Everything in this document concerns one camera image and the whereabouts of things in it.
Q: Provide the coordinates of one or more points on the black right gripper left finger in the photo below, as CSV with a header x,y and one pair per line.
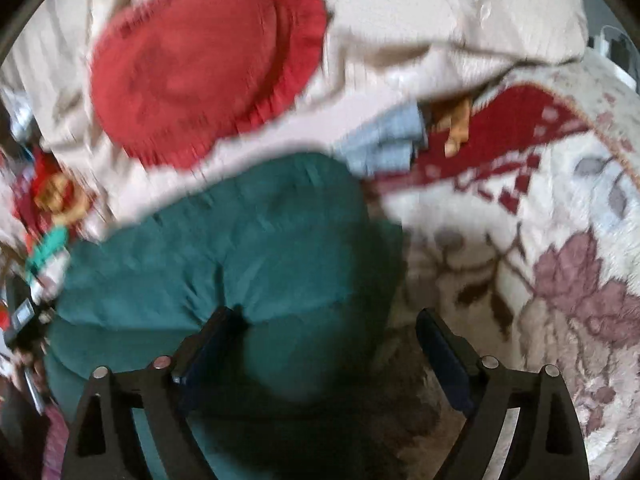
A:
x,y
104,441

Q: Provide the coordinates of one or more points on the light blue folded cloth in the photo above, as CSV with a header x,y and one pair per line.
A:
x,y
385,145

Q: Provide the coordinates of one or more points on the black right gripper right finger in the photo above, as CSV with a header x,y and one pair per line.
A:
x,y
547,442

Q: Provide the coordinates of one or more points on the white power strip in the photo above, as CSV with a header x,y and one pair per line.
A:
x,y
614,44

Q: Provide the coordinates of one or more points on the beige patterned quilt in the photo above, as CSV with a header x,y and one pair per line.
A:
x,y
376,54

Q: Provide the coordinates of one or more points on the red heart-shaped pillow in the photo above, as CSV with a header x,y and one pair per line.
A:
x,y
171,78

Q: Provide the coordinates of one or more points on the dark green puffer jacket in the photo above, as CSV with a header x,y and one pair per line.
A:
x,y
291,245

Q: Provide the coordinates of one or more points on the teal green garment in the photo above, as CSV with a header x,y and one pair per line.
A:
x,y
52,242

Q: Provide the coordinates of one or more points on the red gold patterned cloth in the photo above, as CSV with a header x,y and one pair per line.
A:
x,y
46,197

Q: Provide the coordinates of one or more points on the floral red cream blanket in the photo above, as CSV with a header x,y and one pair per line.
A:
x,y
527,245

